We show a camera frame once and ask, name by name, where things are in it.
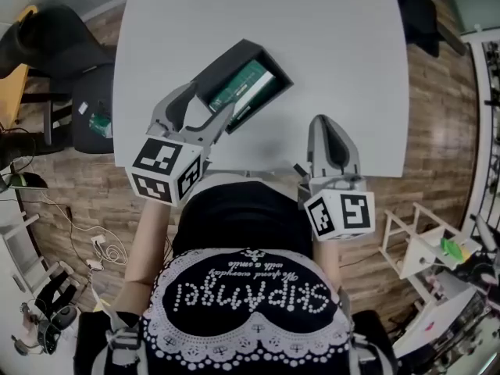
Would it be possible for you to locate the black metal rack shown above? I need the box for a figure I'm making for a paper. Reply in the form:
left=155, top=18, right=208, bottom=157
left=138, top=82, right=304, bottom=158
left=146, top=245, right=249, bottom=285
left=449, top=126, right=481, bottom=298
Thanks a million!
left=460, top=29, right=500, bottom=227

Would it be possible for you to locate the green cloth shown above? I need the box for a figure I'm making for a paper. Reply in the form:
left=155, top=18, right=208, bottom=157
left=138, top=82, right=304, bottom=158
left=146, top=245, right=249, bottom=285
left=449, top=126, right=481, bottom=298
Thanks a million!
left=440, top=237, right=464, bottom=258

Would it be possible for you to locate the person's right forearm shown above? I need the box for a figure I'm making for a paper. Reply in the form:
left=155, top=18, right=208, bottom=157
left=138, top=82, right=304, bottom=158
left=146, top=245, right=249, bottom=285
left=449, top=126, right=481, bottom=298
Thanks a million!
left=312, top=239, right=341, bottom=293

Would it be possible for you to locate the dark grey box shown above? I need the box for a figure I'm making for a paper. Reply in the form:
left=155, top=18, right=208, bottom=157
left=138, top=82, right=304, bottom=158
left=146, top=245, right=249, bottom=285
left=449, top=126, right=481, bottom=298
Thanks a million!
left=190, top=37, right=295, bottom=135

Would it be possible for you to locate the person's black printed top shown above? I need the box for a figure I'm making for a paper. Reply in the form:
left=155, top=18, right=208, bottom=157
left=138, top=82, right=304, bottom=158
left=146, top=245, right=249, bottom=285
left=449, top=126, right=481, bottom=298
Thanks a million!
left=76, top=180, right=400, bottom=375

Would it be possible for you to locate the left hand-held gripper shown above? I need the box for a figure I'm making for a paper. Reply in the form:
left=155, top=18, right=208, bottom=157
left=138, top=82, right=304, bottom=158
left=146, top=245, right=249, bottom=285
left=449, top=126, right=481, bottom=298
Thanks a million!
left=124, top=80, right=236, bottom=209

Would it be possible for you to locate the grey harness strap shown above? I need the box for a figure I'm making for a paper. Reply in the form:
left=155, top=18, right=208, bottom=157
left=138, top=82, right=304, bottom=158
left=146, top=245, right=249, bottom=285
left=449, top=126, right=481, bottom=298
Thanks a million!
left=92, top=294, right=142, bottom=367
left=338, top=290, right=365, bottom=375

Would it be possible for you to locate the black and green device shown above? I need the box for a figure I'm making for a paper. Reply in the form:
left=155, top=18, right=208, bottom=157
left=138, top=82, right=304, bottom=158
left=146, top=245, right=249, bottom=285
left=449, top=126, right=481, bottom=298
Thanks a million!
left=6, top=171, right=49, bottom=191

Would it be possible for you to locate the white floor cable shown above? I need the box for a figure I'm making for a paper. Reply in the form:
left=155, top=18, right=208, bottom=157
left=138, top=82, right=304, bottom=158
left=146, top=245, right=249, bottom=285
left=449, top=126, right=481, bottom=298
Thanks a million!
left=37, top=196, right=129, bottom=268

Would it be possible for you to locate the dark grey round device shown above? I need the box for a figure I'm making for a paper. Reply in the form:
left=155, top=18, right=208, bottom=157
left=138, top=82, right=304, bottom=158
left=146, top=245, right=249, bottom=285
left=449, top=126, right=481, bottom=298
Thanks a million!
left=49, top=305, right=79, bottom=332

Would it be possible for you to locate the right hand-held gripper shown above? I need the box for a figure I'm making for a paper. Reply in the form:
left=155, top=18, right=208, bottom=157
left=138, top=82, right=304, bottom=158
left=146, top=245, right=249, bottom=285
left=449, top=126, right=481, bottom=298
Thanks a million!
left=291, top=113, right=376, bottom=243

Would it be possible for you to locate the black office chair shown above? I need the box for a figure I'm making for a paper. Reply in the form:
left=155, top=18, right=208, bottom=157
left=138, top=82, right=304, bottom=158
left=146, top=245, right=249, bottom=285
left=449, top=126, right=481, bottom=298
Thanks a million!
left=390, top=0, right=469, bottom=59
left=0, top=5, right=116, bottom=155

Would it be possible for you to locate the tan wooden desk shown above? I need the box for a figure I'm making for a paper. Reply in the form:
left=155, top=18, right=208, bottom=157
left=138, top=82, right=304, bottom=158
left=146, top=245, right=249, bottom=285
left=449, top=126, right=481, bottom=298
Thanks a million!
left=0, top=5, right=39, bottom=133

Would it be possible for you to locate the person's left forearm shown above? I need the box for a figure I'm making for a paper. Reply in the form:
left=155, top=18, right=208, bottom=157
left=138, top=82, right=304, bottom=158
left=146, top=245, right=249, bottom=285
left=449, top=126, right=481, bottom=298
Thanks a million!
left=115, top=199, right=185, bottom=320

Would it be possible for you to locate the green and white packet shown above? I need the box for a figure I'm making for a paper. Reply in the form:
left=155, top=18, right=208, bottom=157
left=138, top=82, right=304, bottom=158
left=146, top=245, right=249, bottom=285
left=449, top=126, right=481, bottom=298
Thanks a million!
left=207, top=59, right=277, bottom=127

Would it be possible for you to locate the white step stool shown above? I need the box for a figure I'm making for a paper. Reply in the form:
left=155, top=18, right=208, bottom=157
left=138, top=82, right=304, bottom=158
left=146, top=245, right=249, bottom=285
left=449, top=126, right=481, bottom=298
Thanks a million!
left=377, top=202, right=484, bottom=281

